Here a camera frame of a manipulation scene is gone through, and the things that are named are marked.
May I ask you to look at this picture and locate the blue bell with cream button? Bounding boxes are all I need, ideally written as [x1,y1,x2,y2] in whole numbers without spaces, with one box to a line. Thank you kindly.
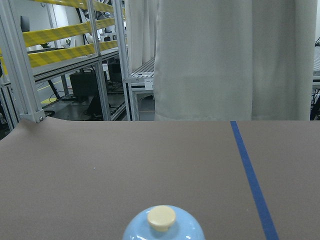
[122,205,205,240]

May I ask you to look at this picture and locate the white curtain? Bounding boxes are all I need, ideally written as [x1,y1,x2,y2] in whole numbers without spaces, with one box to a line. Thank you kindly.
[125,0,318,121]

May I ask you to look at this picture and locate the yellow striped barrier frame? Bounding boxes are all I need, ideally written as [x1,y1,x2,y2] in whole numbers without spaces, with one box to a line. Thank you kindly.
[0,0,131,123]

